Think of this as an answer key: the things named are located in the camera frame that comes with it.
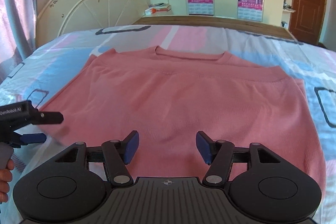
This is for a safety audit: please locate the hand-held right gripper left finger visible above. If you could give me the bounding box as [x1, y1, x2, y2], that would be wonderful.
[54, 131, 140, 186]

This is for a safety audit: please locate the wooden bed frame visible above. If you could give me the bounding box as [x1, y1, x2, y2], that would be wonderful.
[131, 15, 305, 45]

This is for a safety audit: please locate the cream round headboard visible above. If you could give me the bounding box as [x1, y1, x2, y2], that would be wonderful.
[35, 0, 149, 42]

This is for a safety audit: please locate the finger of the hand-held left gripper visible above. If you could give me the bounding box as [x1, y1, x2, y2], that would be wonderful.
[38, 112, 64, 125]
[12, 133, 47, 148]

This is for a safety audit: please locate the person's left hand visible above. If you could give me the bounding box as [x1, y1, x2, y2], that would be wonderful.
[0, 160, 15, 197]

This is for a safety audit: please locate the pink curtain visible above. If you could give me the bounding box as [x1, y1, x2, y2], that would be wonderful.
[0, 0, 38, 80]

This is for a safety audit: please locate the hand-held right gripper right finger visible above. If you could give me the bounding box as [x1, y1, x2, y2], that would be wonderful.
[196, 131, 283, 186]

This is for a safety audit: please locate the stack of books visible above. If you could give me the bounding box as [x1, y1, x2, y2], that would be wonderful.
[145, 3, 173, 16]

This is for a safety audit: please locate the pink sweater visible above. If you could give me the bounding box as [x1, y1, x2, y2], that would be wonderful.
[39, 46, 327, 189]

